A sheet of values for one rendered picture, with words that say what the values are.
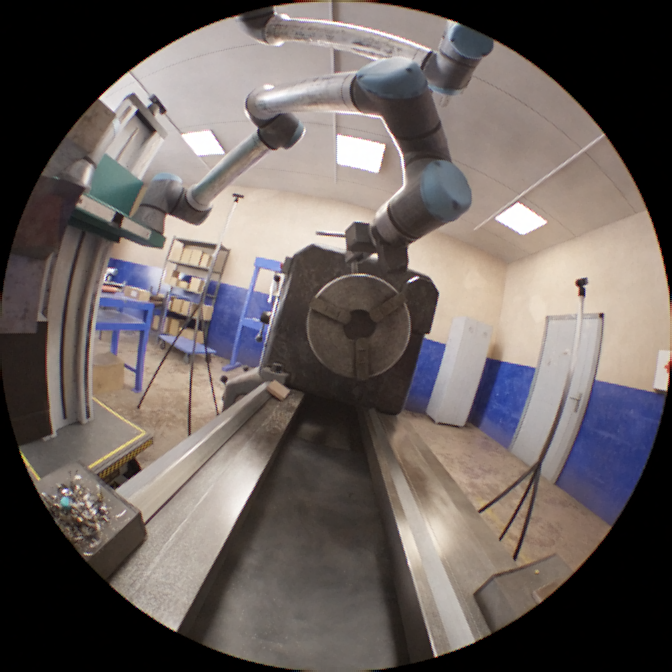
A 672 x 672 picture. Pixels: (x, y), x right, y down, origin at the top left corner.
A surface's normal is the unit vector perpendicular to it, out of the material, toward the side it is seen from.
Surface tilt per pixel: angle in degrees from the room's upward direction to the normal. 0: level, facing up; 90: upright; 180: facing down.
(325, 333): 90
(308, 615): 16
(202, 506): 0
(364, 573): 5
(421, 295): 90
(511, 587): 0
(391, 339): 90
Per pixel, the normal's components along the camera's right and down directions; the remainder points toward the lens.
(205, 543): 0.27, -0.96
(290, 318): -0.01, 0.03
